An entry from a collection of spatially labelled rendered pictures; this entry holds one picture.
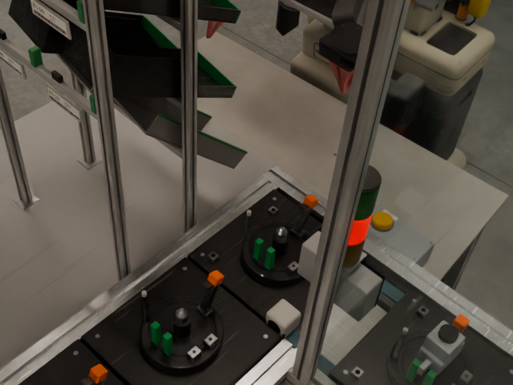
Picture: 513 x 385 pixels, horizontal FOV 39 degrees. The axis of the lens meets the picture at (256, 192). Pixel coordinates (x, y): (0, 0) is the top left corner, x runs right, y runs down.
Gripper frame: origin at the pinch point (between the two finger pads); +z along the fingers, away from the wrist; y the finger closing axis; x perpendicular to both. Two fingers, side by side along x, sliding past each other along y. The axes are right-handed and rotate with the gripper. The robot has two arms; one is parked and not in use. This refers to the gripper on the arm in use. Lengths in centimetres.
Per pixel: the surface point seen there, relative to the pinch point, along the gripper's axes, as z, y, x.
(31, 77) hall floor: 123, -177, 37
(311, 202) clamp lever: 16.0, 5.7, -13.2
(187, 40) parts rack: -14.4, -14.2, -25.0
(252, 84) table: 37, -41, 23
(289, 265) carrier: 22.5, 9.6, -22.5
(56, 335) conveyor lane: 27, -10, -59
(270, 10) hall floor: 122, -142, 152
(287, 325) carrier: 24.2, 17.0, -31.3
